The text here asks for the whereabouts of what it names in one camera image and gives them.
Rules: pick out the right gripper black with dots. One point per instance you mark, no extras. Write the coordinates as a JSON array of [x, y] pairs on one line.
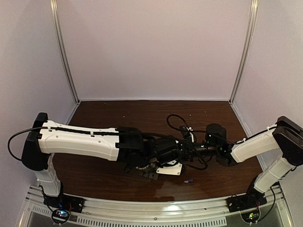
[[189, 146]]

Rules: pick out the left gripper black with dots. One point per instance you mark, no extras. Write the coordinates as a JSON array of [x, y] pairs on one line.
[[153, 175]]

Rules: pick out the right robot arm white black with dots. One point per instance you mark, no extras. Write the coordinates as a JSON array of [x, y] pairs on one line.
[[284, 136]]

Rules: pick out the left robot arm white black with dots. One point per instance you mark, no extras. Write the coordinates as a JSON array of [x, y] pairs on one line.
[[46, 138]]

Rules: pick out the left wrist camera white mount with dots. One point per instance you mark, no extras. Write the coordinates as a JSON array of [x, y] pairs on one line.
[[153, 171]]

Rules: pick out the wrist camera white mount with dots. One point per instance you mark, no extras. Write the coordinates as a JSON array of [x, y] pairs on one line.
[[153, 171], [189, 133]]

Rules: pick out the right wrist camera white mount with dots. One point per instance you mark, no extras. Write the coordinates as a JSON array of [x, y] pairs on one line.
[[189, 133]]

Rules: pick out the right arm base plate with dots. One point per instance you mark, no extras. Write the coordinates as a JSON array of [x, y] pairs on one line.
[[246, 201]]

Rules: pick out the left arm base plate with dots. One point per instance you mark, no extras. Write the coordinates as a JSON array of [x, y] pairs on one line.
[[65, 202]]

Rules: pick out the left aluminium frame post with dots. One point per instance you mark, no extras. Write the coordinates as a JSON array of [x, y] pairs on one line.
[[62, 50]]

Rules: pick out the aluminium frame post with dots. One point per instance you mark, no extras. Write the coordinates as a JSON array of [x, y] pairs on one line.
[[246, 48], [62, 50]]

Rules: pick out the front aluminium rail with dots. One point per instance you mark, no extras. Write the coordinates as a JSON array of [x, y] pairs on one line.
[[199, 213]]

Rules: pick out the right aluminium frame post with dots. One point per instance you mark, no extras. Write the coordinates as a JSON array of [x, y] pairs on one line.
[[246, 48]]

